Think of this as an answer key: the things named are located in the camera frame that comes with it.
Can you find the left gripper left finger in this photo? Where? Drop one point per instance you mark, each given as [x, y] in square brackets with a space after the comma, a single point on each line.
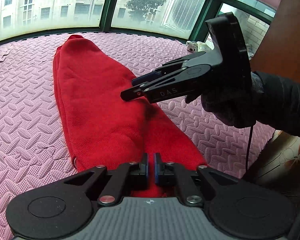
[108, 187]

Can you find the pink foam floor mat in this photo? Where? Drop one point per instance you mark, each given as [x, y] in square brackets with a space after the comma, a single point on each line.
[32, 147]

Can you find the right black sleeve forearm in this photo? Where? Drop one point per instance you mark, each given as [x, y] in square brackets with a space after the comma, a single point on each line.
[278, 102]

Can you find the green window frame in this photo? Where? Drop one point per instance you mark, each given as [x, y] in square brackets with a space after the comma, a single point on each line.
[180, 19]

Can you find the red knit sweater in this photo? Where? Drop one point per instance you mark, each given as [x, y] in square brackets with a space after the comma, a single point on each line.
[99, 127]

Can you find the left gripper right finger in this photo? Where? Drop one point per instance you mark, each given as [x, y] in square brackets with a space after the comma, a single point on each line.
[191, 187]

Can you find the brown wooden cabinet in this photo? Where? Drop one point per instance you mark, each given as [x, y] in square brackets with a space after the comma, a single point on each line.
[279, 52]

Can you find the right black gloved hand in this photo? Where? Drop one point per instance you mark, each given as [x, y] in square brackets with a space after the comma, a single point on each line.
[233, 100]

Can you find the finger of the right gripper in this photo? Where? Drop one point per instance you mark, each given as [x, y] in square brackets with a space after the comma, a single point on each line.
[149, 77]
[136, 92]

